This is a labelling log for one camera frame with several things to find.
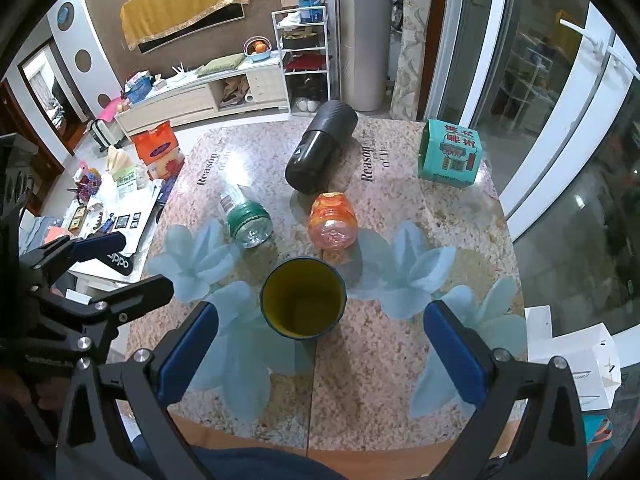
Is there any blue plastic cup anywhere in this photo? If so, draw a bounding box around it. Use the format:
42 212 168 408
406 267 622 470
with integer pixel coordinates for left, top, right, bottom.
259 257 347 340

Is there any white paper box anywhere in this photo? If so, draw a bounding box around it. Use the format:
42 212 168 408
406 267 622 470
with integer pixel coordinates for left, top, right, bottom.
525 306 622 412

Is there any white side table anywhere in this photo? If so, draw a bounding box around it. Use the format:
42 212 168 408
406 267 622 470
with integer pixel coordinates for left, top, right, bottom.
19 173 164 286

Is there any orange snack bag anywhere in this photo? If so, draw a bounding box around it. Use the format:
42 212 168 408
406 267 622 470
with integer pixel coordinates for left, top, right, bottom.
132 120 184 180

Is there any green clear plastic bottle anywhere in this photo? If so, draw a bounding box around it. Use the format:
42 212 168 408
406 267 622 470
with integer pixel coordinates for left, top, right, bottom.
219 183 273 249

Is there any orange plastic jar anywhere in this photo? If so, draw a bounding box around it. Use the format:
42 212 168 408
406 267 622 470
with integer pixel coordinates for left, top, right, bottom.
307 192 358 250

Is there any black cylindrical flask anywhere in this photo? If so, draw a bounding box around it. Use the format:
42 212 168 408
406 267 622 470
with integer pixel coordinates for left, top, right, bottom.
285 100 358 195

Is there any green cushion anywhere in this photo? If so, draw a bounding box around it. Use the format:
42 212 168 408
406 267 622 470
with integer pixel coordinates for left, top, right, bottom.
196 53 245 77

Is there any cream TV cabinet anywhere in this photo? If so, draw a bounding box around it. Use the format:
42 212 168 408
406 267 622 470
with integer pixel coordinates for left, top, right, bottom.
115 56 290 136

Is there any teal hexagonal tin box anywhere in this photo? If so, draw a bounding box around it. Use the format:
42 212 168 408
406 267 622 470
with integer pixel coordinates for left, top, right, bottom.
416 119 483 188

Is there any fruit bowl with oranges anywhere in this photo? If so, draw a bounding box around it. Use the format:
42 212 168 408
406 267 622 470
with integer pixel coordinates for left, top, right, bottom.
243 36 272 62

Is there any white metal shelf rack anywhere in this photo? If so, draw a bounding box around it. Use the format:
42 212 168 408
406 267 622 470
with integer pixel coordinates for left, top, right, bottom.
271 4 332 115

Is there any silver standing air conditioner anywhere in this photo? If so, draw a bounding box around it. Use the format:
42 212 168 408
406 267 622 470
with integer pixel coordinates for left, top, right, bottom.
340 0 392 112

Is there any white sliding door frame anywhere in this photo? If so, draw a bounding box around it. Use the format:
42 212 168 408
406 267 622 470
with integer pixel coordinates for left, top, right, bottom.
423 0 639 237

